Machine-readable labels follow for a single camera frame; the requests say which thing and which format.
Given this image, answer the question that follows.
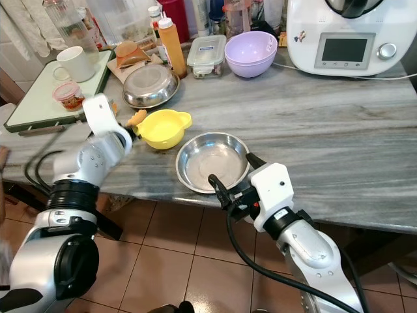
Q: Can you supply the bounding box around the yellow plastic bowl with handles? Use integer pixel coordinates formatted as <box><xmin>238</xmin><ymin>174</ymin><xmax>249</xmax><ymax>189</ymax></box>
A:
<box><xmin>135</xmin><ymin>109</ymin><xmax>194</xmax><ymax>151</ymax></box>

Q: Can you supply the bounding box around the wide shallow steel bowl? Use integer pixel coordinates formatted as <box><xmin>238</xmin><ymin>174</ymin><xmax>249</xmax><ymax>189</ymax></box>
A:
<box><xmin>175</xmin><ymin>132</ymin><xmax>252</xmax><ymax>195</ymax></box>

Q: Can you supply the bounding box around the small orange tan lump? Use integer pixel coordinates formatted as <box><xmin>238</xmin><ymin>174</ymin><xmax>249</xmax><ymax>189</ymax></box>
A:
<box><xmin>127</xmin><ymin>109</ymin><xmax>148</xmax><ymax>128</ymax></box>

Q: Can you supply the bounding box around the small steel bowl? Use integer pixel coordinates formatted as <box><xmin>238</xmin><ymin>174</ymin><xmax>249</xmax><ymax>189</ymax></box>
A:
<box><xmin>122</xmin><ymin>63</ymin><xmax>180</xmax><ymax>110</ymax></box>

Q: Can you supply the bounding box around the tan wooden board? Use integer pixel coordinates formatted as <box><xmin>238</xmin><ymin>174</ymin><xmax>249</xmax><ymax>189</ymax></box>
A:
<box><xmin>108</xmin><ymin>53</ymin><xmax>160</xmax><ymax>85</ymax></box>

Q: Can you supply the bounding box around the plastic cup with red food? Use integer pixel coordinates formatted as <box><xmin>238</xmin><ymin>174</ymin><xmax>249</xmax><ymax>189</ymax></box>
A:
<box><xmin>51</xmin><ymin>81</ymin><xmax>86</xmax><ymax>112</ymax></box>

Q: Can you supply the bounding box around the white mug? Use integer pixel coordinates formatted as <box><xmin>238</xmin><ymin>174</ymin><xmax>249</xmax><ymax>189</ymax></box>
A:
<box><xmin>55</xmin><ymin>45</ymin><xmax>99</xmax><ymax>84</ymax></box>

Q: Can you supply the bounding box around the orange squeeze bottle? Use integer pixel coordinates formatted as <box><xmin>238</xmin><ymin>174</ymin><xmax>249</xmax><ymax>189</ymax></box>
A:
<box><xmin>157</xmin><ymin>12</ymin><xmax>188</xmax><ymax>80</ymax></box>

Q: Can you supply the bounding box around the pale green tray dark rim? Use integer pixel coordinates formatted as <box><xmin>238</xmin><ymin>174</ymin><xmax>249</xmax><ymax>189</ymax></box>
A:
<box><xmin>4</xmin><ymin>50</ymin><xmax>113</xmax><ymax>135</ymax></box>

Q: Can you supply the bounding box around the clear food container with lid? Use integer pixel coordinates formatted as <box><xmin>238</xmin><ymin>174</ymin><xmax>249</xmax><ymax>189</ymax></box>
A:
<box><xmin>186</xmin><ymin>34</ymin><xmax>228</xmax><ymax>80</ymax></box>

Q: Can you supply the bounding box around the purple plastic bowl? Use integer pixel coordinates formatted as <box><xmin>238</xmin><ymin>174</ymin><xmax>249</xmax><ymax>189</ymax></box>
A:
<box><xmin>224</xmin><ymin>30</ymin><xmax>280</xmax><ymax>80</ymax></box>

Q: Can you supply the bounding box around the small white capped bottle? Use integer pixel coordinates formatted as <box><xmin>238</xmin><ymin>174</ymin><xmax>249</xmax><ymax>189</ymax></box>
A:
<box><xmin>147</xmin><ymin>5</ymin><xmax>164</xmax><ymax>41</ymax></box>

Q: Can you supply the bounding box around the clear glass bottle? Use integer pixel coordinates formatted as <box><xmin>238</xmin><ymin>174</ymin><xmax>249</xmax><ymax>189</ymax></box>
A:
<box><xmin>43</xmin><ymin>0</ymin><xmax>96</xmax><ymax>53</ymax></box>

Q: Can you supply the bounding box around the black robot foot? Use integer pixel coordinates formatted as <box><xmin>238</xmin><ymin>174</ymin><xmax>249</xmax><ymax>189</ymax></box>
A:
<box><xmin>148</xmin><ymin>301</ymin><xmax>194</xmax><ymax>313</ymax></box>

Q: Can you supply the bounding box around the red bottle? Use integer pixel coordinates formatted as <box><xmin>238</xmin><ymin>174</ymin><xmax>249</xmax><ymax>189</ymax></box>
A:
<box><xmin>156</xmin><ymin>0</ymin><xmax>191</xmax><ymax>41</ymax></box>

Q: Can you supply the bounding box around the clear bottle with pink lid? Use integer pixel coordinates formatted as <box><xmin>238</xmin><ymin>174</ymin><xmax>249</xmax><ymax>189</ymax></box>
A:
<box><xmin>224</xmin><ymin>0</ymin><xmax>252</xmax><ymax>38</ymax></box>

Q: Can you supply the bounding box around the white hanging cloth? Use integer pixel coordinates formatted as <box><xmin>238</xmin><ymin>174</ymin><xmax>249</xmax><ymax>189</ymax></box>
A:
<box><xmin>0</xmin><ymin>0</ymin><xmax>54</xmax><ymax>54</ymax></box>

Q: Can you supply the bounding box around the white kitchen appliance with screen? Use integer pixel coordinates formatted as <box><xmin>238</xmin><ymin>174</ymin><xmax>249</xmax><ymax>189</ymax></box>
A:
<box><xmin>286</xmin><ymin>0</ymin><xmax>417</xmax><ymax>78</ymax></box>

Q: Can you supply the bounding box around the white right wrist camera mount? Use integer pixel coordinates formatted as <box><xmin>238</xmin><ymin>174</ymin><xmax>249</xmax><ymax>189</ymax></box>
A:
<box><xmin>249</xmin><ymin>162</ymin><xmax>296</xmax><ymax>234</ymax></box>

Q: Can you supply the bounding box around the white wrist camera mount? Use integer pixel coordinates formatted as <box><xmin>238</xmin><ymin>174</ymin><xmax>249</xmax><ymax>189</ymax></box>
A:
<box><xmin>249</xmin><ymin>162</ymin><xmax>296</xmax><ymax>234</ymax></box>
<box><xmin>83</xmin><ymin>93</ymin><xmax>134</xmax><ymax>156</ymax></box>

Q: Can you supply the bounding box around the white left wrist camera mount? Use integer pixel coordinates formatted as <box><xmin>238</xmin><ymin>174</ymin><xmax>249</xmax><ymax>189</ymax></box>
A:
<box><xmin>83</xmin><ymin>93</ymin><xmax>134</xmax><ymax>156</ymax></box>

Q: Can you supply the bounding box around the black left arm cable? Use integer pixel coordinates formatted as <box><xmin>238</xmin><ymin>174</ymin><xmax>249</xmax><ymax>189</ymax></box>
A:
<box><xmin>23</xmin><ymin>149</ymin><xmax>61</xmax><ymax>194</ymax></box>

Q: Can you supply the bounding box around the white appliance power cable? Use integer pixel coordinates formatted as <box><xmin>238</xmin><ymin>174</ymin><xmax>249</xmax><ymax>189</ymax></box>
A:
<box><xmin>272</xmin><ymin>61</ymin><xmax>417</xmax><ymax>83</ymax></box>

